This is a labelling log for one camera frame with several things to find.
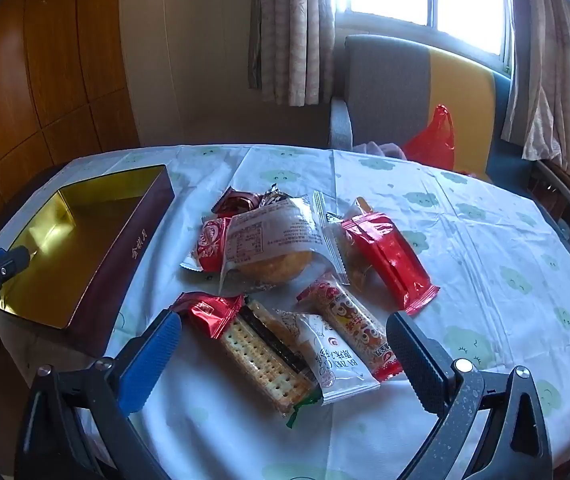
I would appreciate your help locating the small dark red candy packet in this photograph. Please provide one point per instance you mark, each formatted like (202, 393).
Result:
(235, 202)

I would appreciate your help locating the silver foil snack packet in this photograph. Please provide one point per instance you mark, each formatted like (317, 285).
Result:
(272, 195)

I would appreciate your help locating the wooden panelled wardrobe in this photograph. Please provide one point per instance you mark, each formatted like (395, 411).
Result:
(40, 60)

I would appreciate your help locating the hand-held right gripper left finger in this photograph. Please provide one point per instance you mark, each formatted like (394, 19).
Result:
(150, 365)

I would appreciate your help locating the grey yellow blue armchair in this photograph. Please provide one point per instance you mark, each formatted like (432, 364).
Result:
(385, 80)

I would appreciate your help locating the clear soda cracker packet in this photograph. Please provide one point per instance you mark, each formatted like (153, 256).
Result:
(260, 355)

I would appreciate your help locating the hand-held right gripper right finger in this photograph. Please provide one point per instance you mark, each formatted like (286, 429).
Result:
(415, 360)

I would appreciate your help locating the orange edged clear snack packet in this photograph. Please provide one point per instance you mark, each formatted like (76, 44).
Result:
(340, 245)

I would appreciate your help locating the red plastic bag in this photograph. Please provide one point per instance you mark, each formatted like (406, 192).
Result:
(432, 142)

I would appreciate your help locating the clear round cake packet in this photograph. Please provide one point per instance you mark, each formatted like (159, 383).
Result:
(270, 245)

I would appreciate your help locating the brown wooden side cabinet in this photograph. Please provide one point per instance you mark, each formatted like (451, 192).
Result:
(565, 172)

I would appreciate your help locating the white cloud print tablecloth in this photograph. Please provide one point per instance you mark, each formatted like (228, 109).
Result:
(465, 240)

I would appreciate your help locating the shiny dark red snack packet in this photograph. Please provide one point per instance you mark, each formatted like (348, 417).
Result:
(210, 315)

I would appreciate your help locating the pink cloth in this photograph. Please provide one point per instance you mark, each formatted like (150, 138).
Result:
(377, 150)

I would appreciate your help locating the long red snack packet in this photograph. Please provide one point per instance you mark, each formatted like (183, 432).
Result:
(395, 265)

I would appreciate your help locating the beige patterned curtain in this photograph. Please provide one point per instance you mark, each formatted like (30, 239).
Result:
(540, 60)
(290, 35)

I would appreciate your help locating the maroon tin box gold inside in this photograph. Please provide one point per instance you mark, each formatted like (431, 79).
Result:
(115, 280)

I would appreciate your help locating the cartoon print rice cracker packet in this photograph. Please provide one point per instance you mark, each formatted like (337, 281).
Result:
(355, 325)

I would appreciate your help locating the red white patterned snack packet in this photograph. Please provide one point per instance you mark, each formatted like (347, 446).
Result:
(211, 245)

